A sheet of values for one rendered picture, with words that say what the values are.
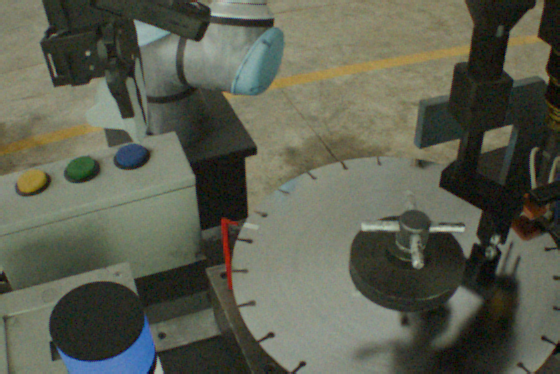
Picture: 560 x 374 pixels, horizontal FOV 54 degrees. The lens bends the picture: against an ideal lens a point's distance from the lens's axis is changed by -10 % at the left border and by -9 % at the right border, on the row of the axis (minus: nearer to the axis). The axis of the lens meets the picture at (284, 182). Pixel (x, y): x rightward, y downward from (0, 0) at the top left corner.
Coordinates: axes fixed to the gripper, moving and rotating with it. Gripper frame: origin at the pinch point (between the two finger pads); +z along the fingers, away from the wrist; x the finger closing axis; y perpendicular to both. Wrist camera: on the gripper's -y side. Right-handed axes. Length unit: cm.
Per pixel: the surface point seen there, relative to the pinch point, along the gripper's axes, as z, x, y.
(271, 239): 6.9, 11.6, -13.2
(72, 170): 7.6, -5.6, 13.0
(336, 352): 8.0, 25.2, -18.4
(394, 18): 98, -264, -71
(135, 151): 8.4, -9.4, 5.0
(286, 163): 96, -129, -7
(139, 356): -11.9, 39.6, -9.8
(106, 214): 11.9, -1.1, 8.3
